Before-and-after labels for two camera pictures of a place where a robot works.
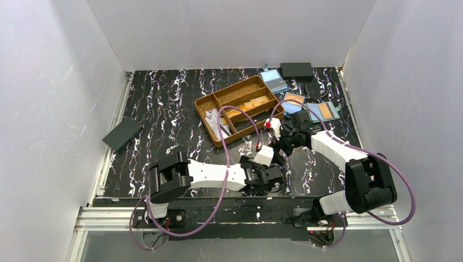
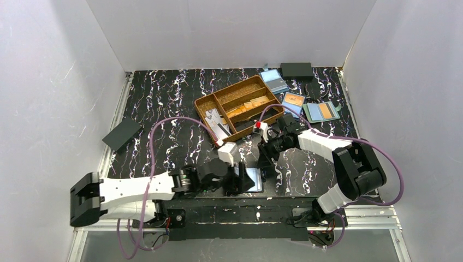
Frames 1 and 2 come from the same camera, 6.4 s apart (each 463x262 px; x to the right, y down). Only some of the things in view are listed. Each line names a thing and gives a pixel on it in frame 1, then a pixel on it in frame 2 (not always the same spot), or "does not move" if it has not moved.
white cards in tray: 212,118 does not move
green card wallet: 326,111 does not move
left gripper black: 274,175 → 238,177
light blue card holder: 274,80 does not move
